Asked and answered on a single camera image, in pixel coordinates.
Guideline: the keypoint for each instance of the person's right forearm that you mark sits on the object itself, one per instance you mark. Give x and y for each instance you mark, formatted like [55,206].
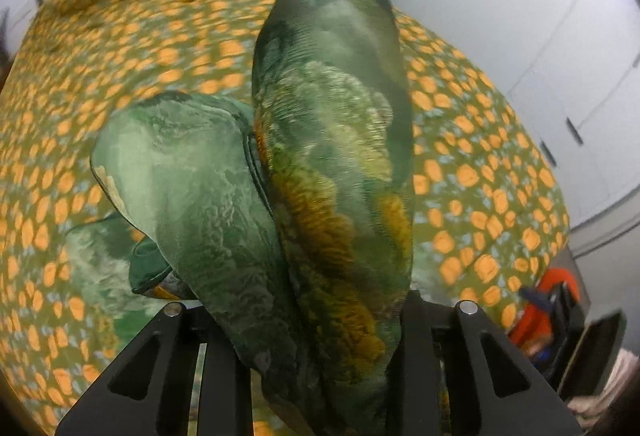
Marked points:
[612,396]

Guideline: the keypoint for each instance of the green orange floral blanket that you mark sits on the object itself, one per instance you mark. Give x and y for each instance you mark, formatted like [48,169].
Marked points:
[150,41]

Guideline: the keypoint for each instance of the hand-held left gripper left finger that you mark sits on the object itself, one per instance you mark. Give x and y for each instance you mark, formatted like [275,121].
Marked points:
[150,391]

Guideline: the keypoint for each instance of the white wardrobe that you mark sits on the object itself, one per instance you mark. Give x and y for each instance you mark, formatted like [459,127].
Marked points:
[525,16]

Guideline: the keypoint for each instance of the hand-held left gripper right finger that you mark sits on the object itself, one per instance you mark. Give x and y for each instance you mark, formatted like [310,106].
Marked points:
[450,391]

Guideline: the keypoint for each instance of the green landscape print jacket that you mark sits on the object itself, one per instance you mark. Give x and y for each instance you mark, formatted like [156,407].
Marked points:
[330,141]

